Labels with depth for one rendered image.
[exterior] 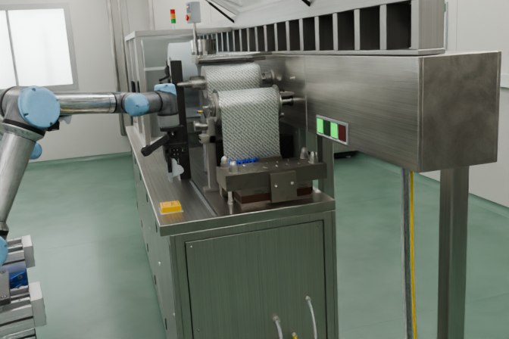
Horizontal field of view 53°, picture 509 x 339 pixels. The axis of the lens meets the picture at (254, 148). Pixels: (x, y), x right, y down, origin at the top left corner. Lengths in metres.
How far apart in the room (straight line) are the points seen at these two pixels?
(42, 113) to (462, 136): 1.14
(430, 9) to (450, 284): 0.80
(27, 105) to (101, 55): 6.01
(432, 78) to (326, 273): 0.97
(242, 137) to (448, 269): 0.91
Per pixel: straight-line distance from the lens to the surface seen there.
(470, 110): 1.44
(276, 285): 1.98
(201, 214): 1.86
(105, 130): 7.58
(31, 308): 1.74
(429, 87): 1.35
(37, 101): 1.53
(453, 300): 1.68
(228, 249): 1.87
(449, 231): 1.59
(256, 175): 1.87
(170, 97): 1.83
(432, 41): 1.37
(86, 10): 7.52
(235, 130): 2.02
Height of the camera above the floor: 1.49
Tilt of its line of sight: 12 degrees down
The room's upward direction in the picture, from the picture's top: 3 degrees counter-clockwise
